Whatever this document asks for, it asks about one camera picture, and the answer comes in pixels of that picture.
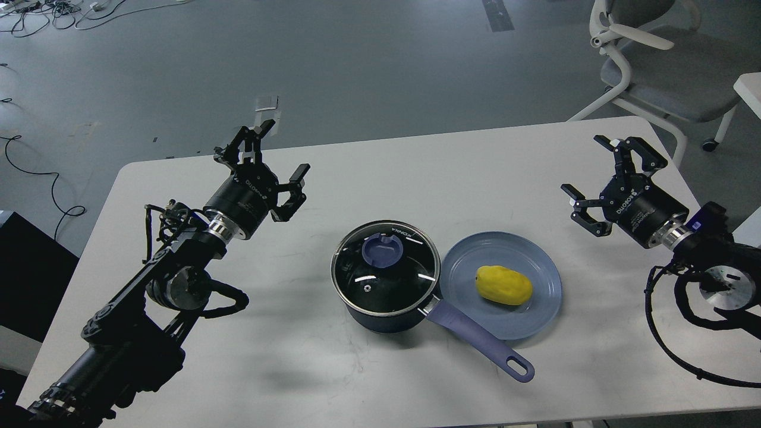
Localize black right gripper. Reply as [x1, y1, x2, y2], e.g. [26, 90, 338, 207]
[561, 135, 688, 248]

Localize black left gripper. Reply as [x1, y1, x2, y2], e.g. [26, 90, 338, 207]
[202, 119, 312, 240]

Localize glass pot lid purple knob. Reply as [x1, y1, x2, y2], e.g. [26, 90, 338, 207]
[331, 220, 441, 316]

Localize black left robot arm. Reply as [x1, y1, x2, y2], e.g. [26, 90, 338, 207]
[2, 119, 310, 427]

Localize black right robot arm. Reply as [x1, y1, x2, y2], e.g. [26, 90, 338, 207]
[561, 135, 759, 388]

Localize white grey office chair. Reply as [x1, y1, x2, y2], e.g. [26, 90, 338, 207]
[571, 1, 759, 166]

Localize white table corner right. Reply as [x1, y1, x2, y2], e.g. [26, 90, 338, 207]
[733, 71, 761, 119]

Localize blue plastic plate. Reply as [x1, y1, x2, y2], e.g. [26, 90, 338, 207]
[440, 231, 562, 341]

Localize black box at left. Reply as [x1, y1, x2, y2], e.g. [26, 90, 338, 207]
[1, 210, 79, 343]

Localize dark blue saucepan purple handle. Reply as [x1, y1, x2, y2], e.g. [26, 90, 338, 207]
[331, 221, 536, 383]

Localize black cable on floor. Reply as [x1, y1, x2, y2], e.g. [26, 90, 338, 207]
[0, 134, 87, 241]

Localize tangled cables on floor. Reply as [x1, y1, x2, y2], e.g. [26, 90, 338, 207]
[0, 0, 197, 39]

